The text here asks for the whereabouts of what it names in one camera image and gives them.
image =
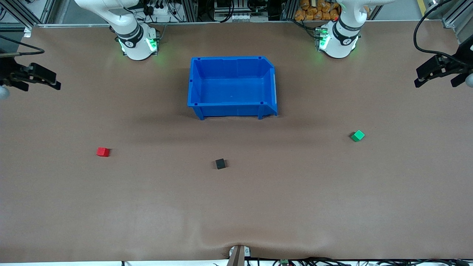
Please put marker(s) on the orange lumpy objects pile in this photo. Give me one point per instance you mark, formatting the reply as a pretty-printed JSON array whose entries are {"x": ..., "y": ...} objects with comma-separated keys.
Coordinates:
[{"x": 316, "y": 11}]

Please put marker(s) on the white power strip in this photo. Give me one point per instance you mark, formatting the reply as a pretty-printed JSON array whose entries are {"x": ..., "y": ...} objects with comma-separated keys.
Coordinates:
[
  {"x": 159, "y": 11},
  {"x": 242, "y": 17}
]

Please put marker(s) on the small green circuit board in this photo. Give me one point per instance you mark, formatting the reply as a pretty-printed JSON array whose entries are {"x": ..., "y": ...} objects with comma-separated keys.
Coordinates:
[{"x": 284, "y": 262}]

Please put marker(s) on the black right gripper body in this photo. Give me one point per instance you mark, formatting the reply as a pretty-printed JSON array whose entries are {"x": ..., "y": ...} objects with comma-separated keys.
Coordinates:
[{"x": 8, "y": 71}]

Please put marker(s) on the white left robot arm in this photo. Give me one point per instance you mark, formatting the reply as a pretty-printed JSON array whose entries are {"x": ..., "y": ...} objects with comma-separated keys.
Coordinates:
[{"x": 342, "y": 35}]

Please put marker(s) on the red cube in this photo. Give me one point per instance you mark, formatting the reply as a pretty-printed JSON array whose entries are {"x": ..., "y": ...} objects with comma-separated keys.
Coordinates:
[{"x": 103, "y": 152}]

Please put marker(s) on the black cube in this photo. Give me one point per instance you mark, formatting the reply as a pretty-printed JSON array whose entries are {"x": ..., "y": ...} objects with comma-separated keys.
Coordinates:
[{"x": 220, "y": 163}]

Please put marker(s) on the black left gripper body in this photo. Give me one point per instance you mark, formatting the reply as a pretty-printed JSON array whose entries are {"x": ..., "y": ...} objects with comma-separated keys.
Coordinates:
[{"x": 459, "y": 67}]

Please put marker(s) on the green cube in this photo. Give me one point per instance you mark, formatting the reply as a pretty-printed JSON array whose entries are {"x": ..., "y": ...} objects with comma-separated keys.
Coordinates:
[{"x": 357, "y": 136}]

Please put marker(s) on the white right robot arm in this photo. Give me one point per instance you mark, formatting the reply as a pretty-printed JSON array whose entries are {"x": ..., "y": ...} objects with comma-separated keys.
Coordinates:
[{"x": 133, "y": 35}]

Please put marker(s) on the aluminium frame post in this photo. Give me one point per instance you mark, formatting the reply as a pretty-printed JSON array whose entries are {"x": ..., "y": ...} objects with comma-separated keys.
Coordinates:
[
  {"x": 16, "y": 13},
  {"x": 460, "y": 18}
]

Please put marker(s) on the blue plastic bin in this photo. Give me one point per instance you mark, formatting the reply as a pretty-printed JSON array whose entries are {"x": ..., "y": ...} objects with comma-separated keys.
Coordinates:
[{"x": 232, "y": 88}]

